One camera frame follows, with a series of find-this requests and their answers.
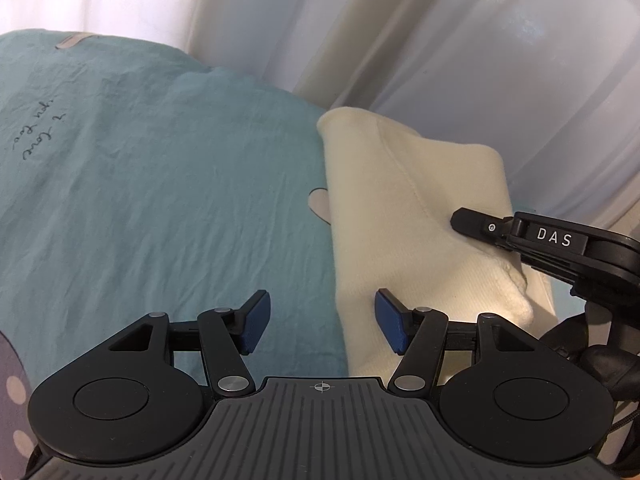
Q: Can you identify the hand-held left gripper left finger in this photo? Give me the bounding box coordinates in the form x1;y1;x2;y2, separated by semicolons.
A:
100;290;272;397

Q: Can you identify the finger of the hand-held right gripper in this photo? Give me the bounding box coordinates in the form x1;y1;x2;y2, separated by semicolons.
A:
451;207;516;248

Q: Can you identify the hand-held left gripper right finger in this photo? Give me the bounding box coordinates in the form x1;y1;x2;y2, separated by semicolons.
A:
375;288;548;396

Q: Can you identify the cream knit sweater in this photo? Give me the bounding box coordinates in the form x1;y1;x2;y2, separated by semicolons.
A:
317;107;557;380

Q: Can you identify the teal printed bedsheet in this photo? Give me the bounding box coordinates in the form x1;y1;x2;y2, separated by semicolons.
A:
0;30;591;480

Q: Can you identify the white sheer curtain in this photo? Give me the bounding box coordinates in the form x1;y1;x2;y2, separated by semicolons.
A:
0;0;640;241

